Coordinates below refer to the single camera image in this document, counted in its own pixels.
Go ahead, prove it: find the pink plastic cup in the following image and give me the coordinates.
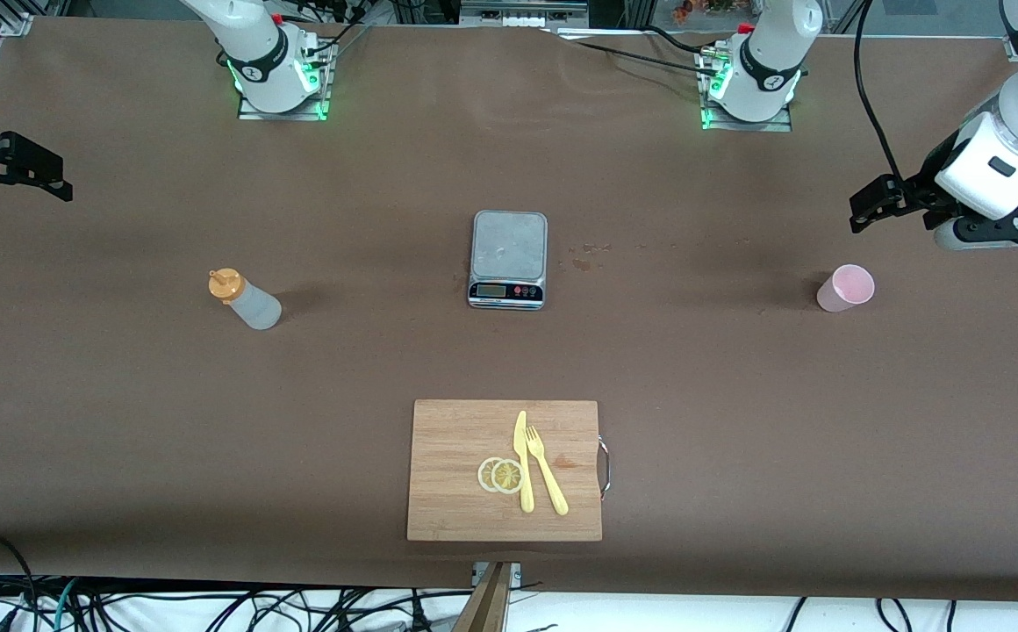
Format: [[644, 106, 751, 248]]
[[816, 264, 876, 313]]

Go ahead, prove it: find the clear sauce bottle orange cap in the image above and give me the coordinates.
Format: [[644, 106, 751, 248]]
[[208, 268, 283, 331]]

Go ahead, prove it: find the brown paper table cover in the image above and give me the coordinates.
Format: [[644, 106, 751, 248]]
[[0, 16, 1018, 603]]

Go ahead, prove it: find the silver digital kitchen scale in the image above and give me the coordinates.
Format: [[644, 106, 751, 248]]
[[468, 210, 548, 311]]

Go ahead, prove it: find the yellow plastic fork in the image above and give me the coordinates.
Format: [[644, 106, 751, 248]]
[[525, 425, 570, 517]]

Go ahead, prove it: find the yellow plastic knife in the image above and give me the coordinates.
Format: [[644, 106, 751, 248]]
[[513, 410, 536, 514]]

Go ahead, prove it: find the wooden cutting board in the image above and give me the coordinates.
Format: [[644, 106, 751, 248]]
[[406, 399, 611, 542]]

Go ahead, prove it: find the wooden beam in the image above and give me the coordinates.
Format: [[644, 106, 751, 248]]
[[452, 562, 514, 632]]

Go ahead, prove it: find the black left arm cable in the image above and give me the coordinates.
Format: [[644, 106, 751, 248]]
[[853, 0, 907, 183]]

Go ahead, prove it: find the aluminium frame profile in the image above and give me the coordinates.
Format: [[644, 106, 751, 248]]
[[0, 0, 36, 36]]

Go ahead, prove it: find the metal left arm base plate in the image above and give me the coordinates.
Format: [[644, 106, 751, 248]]
[[700, 48, 793, 133]]

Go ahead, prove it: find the black cable on table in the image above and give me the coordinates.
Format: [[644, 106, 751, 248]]
[[544, 26, 722, 78]]

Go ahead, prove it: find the black cable at base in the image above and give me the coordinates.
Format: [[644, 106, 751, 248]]
[[305, 16, 371, 55]]

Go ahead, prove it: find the teal floor cable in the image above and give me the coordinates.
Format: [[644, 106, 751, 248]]
[[51, 578, 80, 631]]

